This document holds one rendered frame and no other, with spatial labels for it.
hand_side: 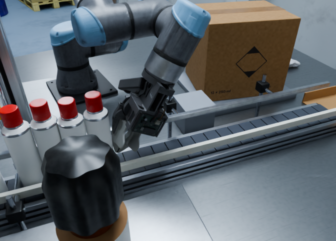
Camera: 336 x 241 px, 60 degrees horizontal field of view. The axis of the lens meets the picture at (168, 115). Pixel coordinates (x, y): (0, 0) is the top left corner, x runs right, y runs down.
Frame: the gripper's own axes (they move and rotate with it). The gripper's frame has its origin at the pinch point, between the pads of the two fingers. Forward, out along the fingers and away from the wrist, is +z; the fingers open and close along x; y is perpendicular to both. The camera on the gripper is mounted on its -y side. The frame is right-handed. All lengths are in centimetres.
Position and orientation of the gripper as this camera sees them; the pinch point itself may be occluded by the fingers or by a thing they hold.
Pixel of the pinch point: (118, 145)
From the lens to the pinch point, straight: 69.8
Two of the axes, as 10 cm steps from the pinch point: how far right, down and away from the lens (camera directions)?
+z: -4.6, 8.2, 3.4
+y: 3.6, 5.3, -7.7
